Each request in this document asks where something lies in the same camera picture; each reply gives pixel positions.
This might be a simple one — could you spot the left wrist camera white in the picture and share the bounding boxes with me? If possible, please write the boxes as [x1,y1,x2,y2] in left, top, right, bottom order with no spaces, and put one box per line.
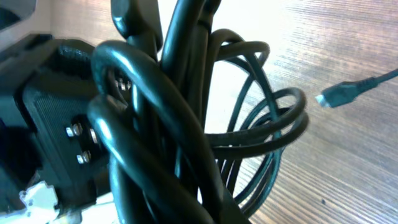
[1,181,119,224]

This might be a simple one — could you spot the black cable bundle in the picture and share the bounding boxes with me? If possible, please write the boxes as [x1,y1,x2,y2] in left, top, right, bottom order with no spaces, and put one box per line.
[86,0,398,224]

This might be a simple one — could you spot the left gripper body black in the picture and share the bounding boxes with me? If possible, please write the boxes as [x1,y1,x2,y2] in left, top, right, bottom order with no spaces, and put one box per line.
[1,34,110,212]

